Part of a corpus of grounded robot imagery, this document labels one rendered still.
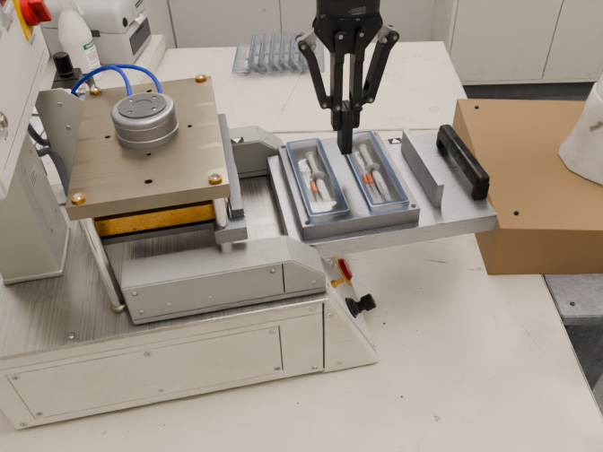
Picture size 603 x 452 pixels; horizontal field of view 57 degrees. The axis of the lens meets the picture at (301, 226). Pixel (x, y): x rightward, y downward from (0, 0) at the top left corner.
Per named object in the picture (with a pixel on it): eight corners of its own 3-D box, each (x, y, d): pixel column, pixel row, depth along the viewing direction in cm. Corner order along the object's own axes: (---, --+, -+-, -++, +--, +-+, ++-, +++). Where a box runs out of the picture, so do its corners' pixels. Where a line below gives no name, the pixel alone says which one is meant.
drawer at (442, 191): (292, 267, 78) (290, 225, 72) (268, 175, 94) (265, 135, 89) (493, 234, 81) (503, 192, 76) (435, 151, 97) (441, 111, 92)
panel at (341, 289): (375, 352, 88) (326, 288, 76) (330, 227, 110) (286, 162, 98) (387, 346, 88) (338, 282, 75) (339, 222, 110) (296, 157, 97)
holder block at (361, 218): (302, 240, 76) (301, 226, 74) (278, 158, 91) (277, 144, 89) (418, 221, 78) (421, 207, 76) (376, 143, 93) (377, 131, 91)
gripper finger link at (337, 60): (347, 31, 66) (336, 32, 66) (343, 115, 74) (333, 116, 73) (340, 18, 69) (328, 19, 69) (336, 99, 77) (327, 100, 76)
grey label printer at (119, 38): (51, 66, 158) (30, 5, 147) (80, 37, 173) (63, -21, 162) (135, 68, 156) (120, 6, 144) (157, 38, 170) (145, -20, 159)
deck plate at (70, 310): (-39, 368, 68) (-42, 362, 68) (13, 194, 94) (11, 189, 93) (329, 302, 74) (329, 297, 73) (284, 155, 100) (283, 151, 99)
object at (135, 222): (94, 247, 69) (71, 186, 63) (105, 149, 86) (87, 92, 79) (232, 225, 71) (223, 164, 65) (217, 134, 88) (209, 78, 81)
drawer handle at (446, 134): (474, 201, 81) (478, 178, 78) (435, 144, 92) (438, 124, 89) (486, 198, 81) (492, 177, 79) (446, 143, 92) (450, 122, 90)
